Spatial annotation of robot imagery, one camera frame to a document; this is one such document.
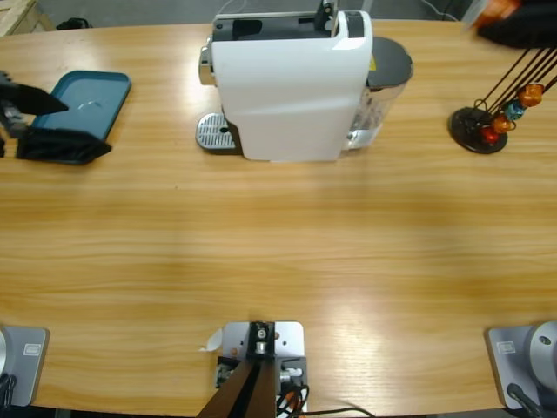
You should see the black capsule holder stand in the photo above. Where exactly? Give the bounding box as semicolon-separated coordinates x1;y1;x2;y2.
447;45;557;154

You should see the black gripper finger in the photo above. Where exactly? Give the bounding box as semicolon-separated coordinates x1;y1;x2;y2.
476;12;557;49
520;0;557;18

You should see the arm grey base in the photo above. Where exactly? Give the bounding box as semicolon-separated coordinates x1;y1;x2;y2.
485;320;557;411
0;325;50;407

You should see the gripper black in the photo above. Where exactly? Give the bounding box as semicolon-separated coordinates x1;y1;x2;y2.
0;82;113;165

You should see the black floor object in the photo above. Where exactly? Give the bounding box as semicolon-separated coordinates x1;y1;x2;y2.
55;17;93;31

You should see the teal coffee capsule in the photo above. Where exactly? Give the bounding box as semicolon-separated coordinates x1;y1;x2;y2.
503;98;527;122

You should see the orange cable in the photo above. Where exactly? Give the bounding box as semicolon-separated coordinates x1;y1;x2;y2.
277;385;308;413

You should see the grey coffee machine lid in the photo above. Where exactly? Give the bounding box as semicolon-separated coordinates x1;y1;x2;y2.
313;0;340;38

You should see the white capsule coffee machine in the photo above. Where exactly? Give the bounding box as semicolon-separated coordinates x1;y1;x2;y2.
194;9;375;165

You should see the teal plastic tray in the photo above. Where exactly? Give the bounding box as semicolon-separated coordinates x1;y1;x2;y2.
25;70;132;165

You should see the black mount cable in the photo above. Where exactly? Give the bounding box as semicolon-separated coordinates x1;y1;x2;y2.
299;405;376;418

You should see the black base cable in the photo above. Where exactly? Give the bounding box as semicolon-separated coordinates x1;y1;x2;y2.
507;381;546;418
0;372;18;408

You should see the orange coffee capsule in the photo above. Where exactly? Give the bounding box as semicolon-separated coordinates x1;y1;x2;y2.
461;0;523;31
491;113;517;135
517;83;545;108

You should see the clear water tank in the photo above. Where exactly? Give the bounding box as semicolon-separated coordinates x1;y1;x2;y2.
343;37;414;153

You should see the white tape scrap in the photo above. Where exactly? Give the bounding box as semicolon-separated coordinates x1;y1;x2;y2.
198;328;225;353

